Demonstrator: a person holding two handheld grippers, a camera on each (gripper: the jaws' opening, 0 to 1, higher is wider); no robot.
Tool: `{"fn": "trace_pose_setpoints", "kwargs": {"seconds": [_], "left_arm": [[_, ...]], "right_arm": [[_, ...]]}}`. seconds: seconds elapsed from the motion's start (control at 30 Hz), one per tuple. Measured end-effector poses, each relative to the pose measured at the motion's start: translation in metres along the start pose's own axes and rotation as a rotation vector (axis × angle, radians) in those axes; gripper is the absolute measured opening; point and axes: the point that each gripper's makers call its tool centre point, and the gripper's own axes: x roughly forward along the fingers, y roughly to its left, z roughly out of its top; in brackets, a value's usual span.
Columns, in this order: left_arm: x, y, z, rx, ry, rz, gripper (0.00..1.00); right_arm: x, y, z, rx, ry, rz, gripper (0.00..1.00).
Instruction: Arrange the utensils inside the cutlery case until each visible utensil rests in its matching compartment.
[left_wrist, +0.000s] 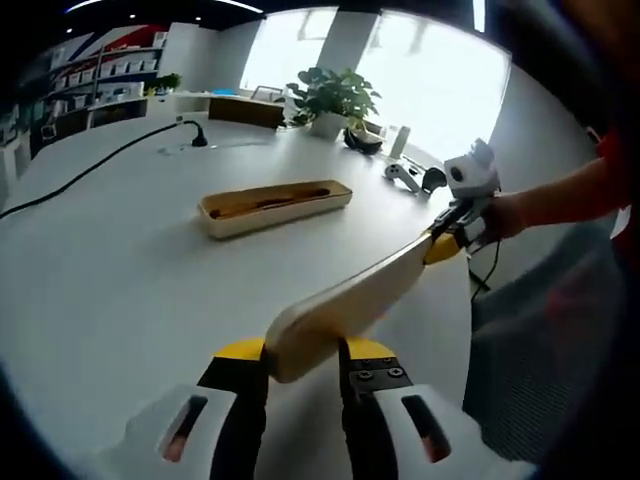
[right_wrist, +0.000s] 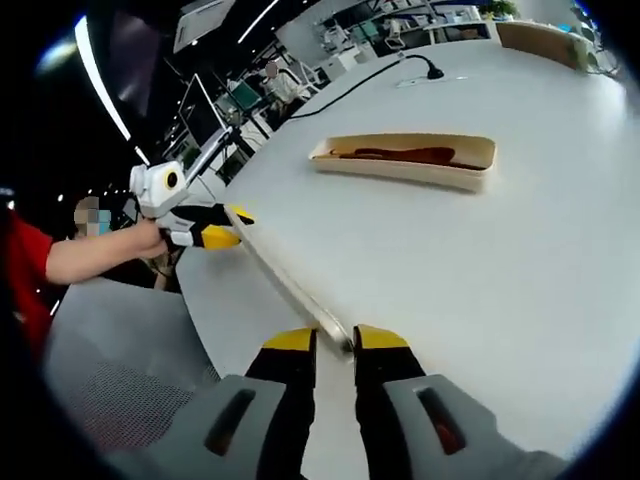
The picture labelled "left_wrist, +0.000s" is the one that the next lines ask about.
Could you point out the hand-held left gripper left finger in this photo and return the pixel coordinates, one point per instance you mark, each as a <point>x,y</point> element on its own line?
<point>240,400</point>

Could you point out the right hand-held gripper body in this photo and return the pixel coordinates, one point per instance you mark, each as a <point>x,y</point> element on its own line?
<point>470,175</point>

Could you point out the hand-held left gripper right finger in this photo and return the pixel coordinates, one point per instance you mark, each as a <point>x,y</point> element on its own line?
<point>365,410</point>

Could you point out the beige cutlery case lid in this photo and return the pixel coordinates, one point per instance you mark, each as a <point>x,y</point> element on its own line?
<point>350,300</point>

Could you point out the beige cutlery case base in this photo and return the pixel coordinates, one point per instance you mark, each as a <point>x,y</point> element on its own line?
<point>260,225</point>

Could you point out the wooden spoon utensil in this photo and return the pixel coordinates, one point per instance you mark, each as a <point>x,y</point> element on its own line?
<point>220,214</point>

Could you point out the person's right hand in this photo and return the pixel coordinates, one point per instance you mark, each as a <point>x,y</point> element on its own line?
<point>505,220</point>

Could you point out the white handheld controller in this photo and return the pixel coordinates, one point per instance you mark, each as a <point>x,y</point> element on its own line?
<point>400,177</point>

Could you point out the white rectangular carton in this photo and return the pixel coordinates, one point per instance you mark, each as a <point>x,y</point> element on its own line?
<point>400,142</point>

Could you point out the large bright window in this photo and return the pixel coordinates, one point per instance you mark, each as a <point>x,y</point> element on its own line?
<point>285,50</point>
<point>430,85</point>

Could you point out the person's red shirt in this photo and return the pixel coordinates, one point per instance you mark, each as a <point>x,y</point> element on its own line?
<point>612,165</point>

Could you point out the potted green plant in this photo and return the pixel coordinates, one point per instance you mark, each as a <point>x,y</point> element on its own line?
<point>335,95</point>

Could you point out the grey office chair backrest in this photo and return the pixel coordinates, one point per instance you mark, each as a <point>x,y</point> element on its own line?
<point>265,92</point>

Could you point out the brown cardboard box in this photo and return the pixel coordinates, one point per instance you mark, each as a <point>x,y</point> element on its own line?
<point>245,112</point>

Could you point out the blue tray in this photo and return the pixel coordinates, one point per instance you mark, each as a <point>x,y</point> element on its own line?
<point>224,92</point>

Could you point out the small green plant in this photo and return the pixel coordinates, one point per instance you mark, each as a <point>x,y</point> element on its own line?
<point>167,82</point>

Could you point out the shelves with white bins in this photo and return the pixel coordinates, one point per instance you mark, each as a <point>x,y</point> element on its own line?
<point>100,75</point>

